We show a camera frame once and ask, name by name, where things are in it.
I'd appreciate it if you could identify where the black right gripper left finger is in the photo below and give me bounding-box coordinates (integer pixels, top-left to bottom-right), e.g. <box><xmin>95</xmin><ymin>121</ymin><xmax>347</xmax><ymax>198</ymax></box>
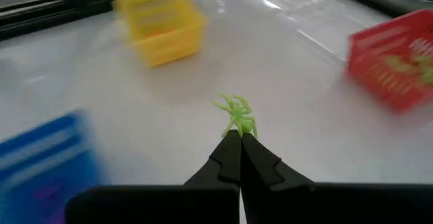
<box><xmin>154</xmin><ymin>129</ymin><xmax>243</xmax><ymax>224</ymax></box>

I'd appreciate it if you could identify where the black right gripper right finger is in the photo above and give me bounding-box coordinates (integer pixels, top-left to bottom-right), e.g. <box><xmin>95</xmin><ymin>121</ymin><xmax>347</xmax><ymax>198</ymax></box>
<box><xmin>240</xmin><ymin>132</ymin><xmax>339</xmax><ymax>224</ymax></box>

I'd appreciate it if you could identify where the green plastic spider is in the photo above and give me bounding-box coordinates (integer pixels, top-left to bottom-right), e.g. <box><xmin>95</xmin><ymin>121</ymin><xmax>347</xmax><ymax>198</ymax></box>
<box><xmin>212</xmin><ymin>93</ymin><xmax>259</xmax><ymax>140</ymax></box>
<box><xmin>414</xmin><ymin>54</ymin><xmax>433</xmax><ymax>85</ymax></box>
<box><xmin>384</xmin><ymin>54</ymin><xmax>415</xmax><ymax>74</ymax></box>

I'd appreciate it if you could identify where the yellow slotted plastic basket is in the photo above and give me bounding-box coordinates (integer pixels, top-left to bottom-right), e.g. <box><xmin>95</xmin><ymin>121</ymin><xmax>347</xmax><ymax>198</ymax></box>
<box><xmin>112</xmin><ymin>0</ymin><xmax>208</xmax><ymax>68</ymax></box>

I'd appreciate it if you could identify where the blue slotted plastic basket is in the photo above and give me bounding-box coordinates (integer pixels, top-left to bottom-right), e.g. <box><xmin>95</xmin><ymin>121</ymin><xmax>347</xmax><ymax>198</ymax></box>
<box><xmin>0</xmin><ymin>110</ymin><xmax>104</xmax><ymax>224</ymax></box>

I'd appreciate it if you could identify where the red slotted plastic basket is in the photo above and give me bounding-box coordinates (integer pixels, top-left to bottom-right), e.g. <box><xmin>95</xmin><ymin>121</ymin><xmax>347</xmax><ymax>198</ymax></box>
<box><xmin>344</xmin><ymin>8</ymin><xmax>433</xmax><ymax>114</ymax></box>

